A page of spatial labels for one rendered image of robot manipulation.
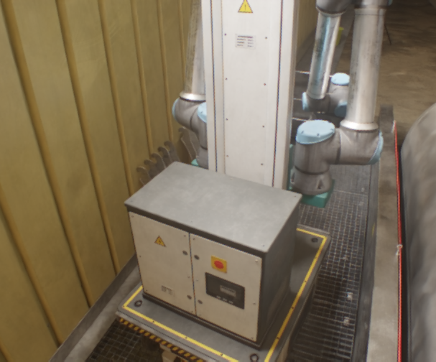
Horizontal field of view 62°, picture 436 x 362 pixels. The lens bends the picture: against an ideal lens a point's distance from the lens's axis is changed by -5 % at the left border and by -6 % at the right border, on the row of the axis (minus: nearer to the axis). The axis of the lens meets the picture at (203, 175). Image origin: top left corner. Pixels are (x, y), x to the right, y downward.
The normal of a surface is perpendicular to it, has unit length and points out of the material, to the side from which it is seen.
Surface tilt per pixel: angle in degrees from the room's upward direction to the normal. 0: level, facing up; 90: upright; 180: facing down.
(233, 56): 90
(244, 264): 90
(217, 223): 0
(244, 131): 90
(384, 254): 2
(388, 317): 1
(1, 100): 90
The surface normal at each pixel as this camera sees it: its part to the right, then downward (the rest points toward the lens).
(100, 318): -0.04, -0.85
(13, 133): 0.92, 0.17
